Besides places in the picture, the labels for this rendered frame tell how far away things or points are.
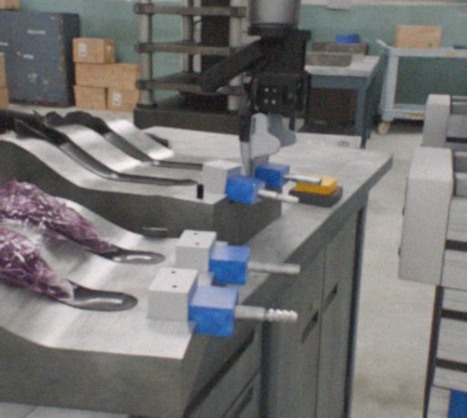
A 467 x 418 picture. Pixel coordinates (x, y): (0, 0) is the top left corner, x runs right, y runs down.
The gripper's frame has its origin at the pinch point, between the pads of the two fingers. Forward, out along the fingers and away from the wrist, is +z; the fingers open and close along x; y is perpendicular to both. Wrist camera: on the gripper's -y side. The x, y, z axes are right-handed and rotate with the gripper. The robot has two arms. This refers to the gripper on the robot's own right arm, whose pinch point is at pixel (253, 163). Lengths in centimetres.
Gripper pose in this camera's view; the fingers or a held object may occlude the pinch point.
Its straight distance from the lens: 92.0
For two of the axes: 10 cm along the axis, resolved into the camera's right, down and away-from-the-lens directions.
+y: 9.1, 1.3, -4.0
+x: 4.2, -2.2, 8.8
